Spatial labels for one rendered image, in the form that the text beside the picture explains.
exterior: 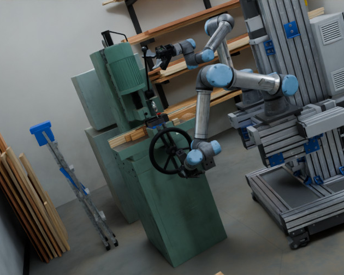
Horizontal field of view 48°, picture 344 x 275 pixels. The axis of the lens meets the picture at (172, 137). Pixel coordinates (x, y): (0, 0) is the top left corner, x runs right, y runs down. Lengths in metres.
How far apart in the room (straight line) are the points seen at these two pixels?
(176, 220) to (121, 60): 1.11
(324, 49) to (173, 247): 1.59
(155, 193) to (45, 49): 2.76
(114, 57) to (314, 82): 1.26
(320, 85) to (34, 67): 3.26
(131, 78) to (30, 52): 2.47
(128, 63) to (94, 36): 2.41
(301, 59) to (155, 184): 1.21
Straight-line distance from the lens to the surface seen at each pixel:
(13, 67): 4.79
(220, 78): 1.97
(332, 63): 2.59
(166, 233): 2.64
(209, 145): 2.02
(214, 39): 2.61
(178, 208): 2.62
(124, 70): 2.48
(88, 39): 4.85
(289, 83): 2.18
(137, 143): 2.43
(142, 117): 2.55
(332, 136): 2.72
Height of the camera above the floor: 1.44
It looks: 14 degrees down
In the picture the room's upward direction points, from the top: 20 degrees counter-clockwise
